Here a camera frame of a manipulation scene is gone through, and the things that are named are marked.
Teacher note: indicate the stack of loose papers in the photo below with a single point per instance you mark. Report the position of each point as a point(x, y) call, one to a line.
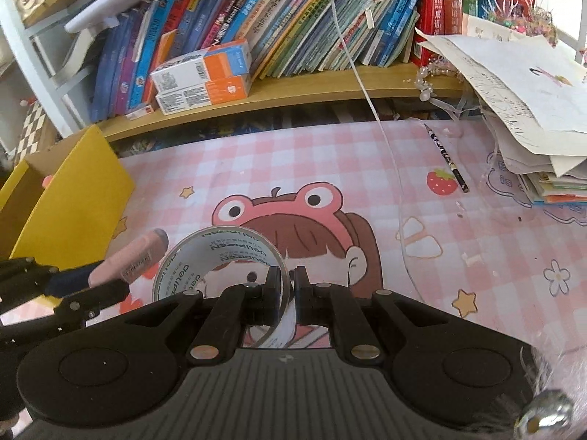
point(518, 91)

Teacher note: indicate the yellow cardboard box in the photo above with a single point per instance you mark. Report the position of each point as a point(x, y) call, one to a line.
point(78, 201)

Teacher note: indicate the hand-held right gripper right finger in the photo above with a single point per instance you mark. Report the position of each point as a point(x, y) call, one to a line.
point(301, 295)

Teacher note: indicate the small white red box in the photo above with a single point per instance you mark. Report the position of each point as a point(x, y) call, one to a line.
point(139, 112)

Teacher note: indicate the brown white chessboard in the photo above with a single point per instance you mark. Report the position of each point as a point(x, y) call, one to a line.
point(32, 123)

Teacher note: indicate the clear tape roll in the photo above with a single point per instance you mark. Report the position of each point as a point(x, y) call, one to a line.
point(220, 243)

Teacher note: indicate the white bead hair ornament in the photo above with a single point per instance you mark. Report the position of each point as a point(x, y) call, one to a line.
point(426, 85)

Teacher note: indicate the fuzzy clothing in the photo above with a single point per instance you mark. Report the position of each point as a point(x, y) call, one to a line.
point(564, 376)

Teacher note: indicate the orange white carton box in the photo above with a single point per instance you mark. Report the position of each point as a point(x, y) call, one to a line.
point(220, 90)
point(220, 62)

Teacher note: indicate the thick dark-covered book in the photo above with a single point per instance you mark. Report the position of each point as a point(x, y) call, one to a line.
point(78, 59)

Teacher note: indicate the pink cylindrical tube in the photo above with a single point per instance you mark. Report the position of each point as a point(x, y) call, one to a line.
point(133, 256)

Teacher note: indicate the red hardcover books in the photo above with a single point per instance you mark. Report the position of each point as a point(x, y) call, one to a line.
point(429, 23)

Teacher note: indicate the pink printed desk mat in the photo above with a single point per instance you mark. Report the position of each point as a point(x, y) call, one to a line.
point(481, 247)

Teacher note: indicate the pink bead ornament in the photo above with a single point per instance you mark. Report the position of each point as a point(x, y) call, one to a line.
point(541, 16)

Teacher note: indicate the wooden bookshelf white posts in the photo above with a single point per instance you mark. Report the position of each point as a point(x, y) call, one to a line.
point(321, 82)

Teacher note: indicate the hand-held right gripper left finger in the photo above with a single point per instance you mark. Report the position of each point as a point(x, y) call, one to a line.
point(274, 295)

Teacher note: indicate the black patterned pencil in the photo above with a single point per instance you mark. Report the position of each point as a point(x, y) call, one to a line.
point(447, 158)

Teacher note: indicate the row of colourful children's books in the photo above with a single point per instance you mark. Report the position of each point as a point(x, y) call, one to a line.
point(298, 18)

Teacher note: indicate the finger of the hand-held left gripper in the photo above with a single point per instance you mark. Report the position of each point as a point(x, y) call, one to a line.
point(73, 279)
point(101, 294)

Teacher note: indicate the shiny metal bead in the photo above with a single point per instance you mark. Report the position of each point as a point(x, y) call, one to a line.
point(545, 415)

